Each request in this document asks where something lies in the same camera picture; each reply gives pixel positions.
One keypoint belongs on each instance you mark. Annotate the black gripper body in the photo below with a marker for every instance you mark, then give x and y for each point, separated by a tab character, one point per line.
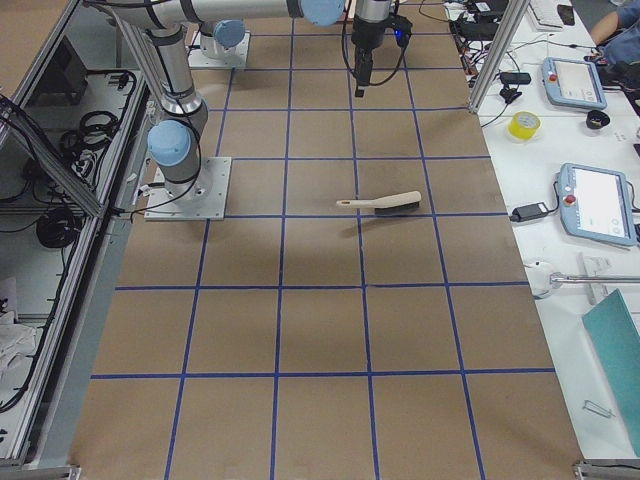
366	36

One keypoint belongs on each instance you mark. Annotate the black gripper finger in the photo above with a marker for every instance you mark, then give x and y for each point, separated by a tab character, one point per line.
359	89

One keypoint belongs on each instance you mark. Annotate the beige hand brush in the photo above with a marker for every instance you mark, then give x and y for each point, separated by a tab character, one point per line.
386	205

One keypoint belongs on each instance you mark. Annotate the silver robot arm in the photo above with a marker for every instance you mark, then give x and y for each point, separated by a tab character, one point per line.
156	28
219	39

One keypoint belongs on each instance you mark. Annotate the yellow tape roll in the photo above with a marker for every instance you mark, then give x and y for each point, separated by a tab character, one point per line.
524	125

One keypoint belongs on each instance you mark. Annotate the black power adapter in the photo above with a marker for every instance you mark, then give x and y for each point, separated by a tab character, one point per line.
530	212

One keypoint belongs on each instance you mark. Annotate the upper blue teach pendant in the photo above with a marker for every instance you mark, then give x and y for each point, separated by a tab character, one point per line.
572	83

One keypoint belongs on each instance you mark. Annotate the blue teach pendant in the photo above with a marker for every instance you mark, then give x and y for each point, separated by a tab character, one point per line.
572	83
595	204

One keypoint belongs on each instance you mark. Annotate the small black bowl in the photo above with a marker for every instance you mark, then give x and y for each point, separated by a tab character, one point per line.
597	120

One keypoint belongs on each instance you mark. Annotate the lower blue teach pendant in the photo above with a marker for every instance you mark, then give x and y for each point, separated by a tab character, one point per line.
595	204

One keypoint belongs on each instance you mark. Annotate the teal board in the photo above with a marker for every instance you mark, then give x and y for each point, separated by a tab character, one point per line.
615	339

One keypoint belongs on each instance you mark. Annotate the white crumpled cloth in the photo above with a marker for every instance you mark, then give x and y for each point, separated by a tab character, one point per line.
17	340

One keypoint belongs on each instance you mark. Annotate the aluminium frame post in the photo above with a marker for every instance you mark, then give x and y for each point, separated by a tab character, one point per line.
511	20

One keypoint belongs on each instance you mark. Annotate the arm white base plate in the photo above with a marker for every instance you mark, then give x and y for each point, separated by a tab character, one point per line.
238	60
206	199

